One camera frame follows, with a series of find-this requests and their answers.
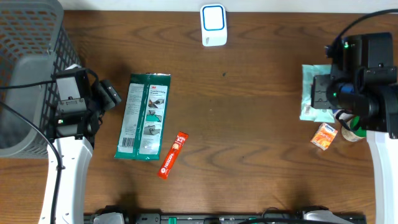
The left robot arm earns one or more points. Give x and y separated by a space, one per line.
71 136

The green lid white jar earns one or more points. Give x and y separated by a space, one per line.
355 133

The white barcode scanner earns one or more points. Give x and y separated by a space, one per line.
214 31

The light green snack packet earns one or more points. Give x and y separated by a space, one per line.
307 112

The grey plastic mesh basket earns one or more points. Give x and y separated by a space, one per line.
34 48

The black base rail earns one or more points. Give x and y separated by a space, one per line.
114 214

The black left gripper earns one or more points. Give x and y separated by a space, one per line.
108 93

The green white gloves packet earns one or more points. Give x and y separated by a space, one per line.
144 116

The small orange box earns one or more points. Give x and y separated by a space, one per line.
324 136

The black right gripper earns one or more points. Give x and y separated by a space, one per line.
320 100

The red white snack packet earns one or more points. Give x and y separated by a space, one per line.
172 155

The white blue label jar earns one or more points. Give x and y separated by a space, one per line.
341 114

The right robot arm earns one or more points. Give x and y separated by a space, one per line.
363 81

